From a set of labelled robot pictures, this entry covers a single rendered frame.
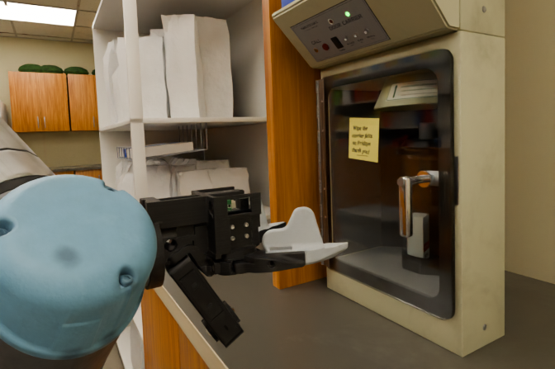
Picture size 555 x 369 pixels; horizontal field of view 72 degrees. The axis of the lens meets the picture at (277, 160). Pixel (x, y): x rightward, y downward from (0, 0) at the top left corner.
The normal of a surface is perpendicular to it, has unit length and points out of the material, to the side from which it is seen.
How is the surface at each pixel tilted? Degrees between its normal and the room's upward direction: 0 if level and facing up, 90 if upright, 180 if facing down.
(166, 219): 90
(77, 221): 42
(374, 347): 0
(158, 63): 82
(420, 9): 135
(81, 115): 90
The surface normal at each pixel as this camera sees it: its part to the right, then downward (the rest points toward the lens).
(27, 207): 0.50, -0.72
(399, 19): -0.58, 0.75
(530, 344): -0.04, -1.00
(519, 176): -0.86, 0.07
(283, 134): 0.51, 0.04
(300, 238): 0.04, 0.06
